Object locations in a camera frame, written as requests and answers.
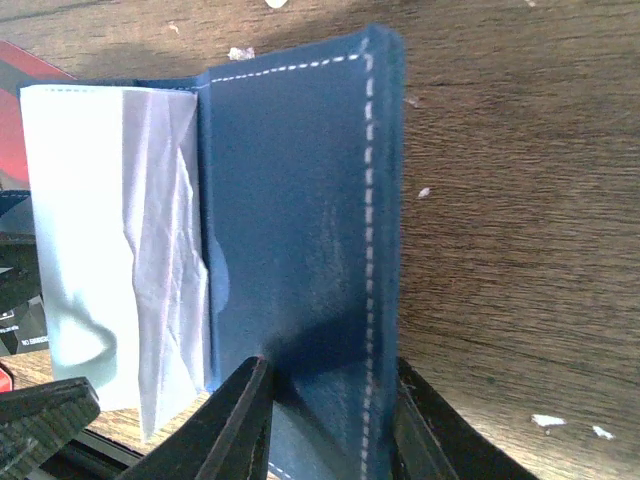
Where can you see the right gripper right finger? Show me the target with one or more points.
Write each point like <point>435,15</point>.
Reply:
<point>433,441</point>

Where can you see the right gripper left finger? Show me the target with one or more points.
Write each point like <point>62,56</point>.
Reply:
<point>228,437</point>

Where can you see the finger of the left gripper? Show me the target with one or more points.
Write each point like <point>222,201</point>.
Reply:
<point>36,422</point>

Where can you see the blue leather card holder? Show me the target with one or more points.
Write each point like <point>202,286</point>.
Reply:
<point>185,225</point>

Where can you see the black VIP card top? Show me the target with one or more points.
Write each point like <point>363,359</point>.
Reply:
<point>23,326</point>

